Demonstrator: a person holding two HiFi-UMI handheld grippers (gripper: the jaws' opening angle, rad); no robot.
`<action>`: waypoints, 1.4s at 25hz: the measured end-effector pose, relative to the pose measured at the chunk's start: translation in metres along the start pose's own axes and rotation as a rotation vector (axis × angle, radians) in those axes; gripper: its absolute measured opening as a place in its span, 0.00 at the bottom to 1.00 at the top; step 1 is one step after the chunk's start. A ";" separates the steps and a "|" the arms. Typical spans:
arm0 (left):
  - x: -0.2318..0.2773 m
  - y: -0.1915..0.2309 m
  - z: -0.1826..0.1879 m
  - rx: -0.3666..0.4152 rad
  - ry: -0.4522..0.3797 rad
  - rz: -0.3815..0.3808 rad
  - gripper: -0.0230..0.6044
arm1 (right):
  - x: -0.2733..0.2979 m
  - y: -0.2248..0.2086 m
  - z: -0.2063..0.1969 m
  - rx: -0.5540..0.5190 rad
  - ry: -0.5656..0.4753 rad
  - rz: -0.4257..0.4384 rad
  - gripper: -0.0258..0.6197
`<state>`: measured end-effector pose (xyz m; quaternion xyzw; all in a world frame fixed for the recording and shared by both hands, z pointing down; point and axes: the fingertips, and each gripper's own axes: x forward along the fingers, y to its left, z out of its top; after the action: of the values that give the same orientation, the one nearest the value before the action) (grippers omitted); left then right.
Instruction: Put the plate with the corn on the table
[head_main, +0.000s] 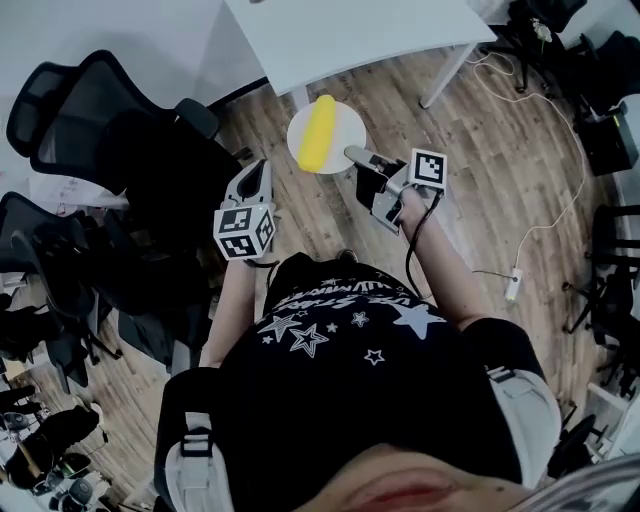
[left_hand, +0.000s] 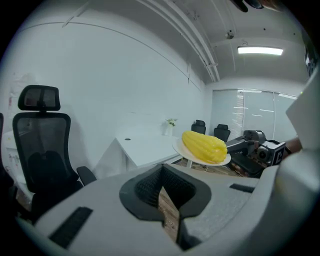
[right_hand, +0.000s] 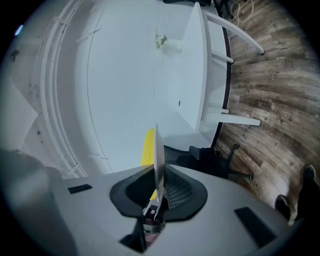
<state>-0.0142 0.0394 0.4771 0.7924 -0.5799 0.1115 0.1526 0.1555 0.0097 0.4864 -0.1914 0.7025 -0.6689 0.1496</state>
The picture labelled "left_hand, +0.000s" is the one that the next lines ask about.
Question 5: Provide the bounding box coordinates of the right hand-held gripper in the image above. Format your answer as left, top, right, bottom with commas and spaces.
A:
225, 129, 286, 179

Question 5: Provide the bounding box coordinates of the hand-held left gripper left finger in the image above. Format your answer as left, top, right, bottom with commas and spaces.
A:
16, 163, 186, 256

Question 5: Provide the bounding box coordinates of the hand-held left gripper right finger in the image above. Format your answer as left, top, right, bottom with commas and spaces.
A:
162, 163, 266, 252

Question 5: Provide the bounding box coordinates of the yellow corn cob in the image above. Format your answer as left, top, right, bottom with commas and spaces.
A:
181, 130, 229, 165

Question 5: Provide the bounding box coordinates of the white plate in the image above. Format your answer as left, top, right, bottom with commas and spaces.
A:
172, 137, 232, 167

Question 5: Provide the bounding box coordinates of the person's right forearm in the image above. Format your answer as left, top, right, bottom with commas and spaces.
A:
284, 136, 304, 155

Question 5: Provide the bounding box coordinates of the plant in white vase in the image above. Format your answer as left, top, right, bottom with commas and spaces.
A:
165, 117, 179, 137

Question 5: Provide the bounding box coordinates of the white table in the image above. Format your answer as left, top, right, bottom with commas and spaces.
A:
96, 134, 191, 179

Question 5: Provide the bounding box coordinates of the large black mesh office chair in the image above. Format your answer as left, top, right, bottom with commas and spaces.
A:
11, 84, 98, 222

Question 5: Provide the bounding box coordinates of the rectangular ceiling light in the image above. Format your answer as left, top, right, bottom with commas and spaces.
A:
237, 45, 284, 57

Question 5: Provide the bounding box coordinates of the white ceiling conduit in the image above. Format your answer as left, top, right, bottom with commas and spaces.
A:
138, 0, 221, 83

